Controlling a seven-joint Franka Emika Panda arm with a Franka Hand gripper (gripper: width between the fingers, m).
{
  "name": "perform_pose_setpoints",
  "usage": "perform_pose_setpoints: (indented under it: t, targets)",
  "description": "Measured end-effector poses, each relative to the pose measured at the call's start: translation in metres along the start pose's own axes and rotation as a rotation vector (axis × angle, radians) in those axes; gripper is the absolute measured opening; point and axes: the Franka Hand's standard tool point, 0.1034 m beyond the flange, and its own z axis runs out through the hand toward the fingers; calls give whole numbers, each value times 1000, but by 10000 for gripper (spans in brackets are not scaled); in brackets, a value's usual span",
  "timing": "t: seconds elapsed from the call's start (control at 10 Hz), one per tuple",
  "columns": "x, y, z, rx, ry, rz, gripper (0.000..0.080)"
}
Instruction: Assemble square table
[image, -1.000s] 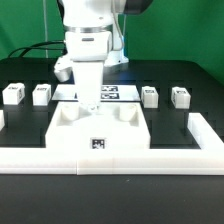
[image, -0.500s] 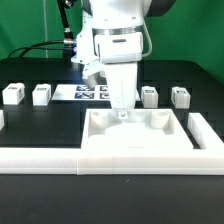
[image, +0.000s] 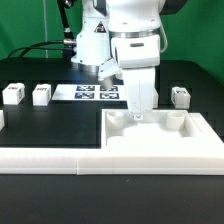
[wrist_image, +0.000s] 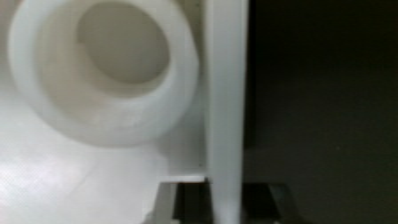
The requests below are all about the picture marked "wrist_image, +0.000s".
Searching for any white square table top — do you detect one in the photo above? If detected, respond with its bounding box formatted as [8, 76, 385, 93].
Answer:
[0, 0, 248, 224]

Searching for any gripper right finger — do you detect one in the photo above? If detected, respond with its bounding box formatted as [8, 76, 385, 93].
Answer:
[241, 183, 307, 224]

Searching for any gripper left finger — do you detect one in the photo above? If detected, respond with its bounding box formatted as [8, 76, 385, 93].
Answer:
[140, 182, 193, 224]

